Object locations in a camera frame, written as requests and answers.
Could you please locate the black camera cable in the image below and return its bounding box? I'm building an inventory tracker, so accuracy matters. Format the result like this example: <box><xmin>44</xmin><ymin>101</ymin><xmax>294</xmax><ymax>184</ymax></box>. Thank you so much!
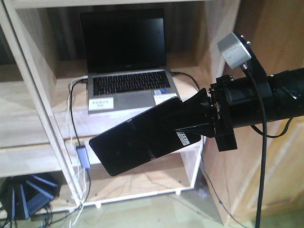
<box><xmin>241</xmin><ymin>63</ymin><xmax>270</xmax><ymax>228</ymax></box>

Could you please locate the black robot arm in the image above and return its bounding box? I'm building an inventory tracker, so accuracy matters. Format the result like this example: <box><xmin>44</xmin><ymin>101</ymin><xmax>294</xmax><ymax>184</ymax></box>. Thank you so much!
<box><xmin>174</xmin><ymin>68</ymin><xmax>304</xmax><ymax>152</ymax></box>

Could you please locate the white label sticker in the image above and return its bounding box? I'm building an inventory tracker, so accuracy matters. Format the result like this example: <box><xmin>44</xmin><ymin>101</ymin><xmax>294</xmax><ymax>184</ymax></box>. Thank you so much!
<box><xmin>153</xmin><ymin>93</ymin><xmax>177</xmax><ymax>105</ymax></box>
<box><xmin>88</xmin><ymin>97</ymin><xmax>114</xmax><ymax>111</ymax></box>

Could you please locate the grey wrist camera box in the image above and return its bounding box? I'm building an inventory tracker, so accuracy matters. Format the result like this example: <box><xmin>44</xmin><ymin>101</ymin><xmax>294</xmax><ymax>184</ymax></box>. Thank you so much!
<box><xmin>218</xmin><ymin>32</ymin><xmax>252</xmax><ymax>69</ymax></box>

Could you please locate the wooden desk shelf unit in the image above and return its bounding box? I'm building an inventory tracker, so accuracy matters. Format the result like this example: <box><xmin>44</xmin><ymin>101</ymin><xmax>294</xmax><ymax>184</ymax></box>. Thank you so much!
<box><xmin>0</xmin><ymin>0</ymin><xmax>304</xmax><ymax>228</ymax></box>

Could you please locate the white right label sticker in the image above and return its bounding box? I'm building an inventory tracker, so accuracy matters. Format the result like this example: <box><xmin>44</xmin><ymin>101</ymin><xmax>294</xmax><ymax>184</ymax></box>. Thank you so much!
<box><xmin>153</xmin><ymin>93</ymin><xmax>177</xmax><ymax>105</ymax></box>

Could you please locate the white laptop cable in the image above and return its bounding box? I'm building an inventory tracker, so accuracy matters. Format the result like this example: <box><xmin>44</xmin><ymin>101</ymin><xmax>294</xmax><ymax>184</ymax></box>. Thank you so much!
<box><xmin>64</xmin><ymin>75</ymin><xmax>89</xmax><ymax>226</ymax></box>

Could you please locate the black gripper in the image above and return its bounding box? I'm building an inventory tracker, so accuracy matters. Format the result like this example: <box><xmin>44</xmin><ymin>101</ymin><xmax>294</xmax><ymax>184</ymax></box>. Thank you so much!
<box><xmin>175</xmin><ymin>75</ymin><xmax>262</xmax><ymax>152</ymax></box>

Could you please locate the black left laptop cable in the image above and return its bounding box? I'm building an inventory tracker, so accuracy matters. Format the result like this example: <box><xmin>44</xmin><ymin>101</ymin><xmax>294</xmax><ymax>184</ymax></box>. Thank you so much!
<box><xmin>70</xmin><ymin>79</ymin><xmax>92</xmax><ymax>202</ymax></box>

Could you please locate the black smartphone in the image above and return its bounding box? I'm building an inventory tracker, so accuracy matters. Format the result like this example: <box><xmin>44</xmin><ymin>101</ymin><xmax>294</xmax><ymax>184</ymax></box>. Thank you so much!
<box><xmin>89</xmin><ymin>97</ymin><xmax>201</xmax><ymax>176</ymax></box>

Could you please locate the black laptop cable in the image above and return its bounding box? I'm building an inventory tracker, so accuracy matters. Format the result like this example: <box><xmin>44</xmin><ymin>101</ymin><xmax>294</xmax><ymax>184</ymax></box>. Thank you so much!
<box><xmin>70</xmin><ymin>79</ymin><xmax>92</xmax><ymax>202</ymax></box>
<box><xmin>171</xmin><ymin>71</ymin><xmax>200</xmax><ymax>92</ymax></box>

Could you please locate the grey open laptop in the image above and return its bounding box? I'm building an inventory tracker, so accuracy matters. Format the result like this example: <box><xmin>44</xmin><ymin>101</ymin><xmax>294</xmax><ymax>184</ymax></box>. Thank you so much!
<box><xmin>80</xmin><ymin>9</ymin><xmax>178</xmax><ymax>114</ymax></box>

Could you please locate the white left label sticker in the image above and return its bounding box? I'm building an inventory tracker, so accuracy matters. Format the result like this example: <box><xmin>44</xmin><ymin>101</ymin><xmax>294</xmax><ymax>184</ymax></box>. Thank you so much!
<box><xmin>88</xmin><ymin>97</ymin><xmax>114</xmax><ymax>111</ymax></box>

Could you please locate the black right laptop cable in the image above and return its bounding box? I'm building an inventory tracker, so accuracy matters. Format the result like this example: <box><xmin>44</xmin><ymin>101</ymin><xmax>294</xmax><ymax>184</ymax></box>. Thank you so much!
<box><xmin>171</xmin><ymin>71</ymin><xmax>200</xmax><ymax>92</ymax></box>

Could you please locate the grey usb hub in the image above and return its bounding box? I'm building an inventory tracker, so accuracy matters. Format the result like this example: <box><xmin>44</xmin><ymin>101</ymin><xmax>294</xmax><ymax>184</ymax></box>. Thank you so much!
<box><xmin>76</xmin><ymin>145</ymin><xmax>91</xmax><ymax>170</ymax></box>

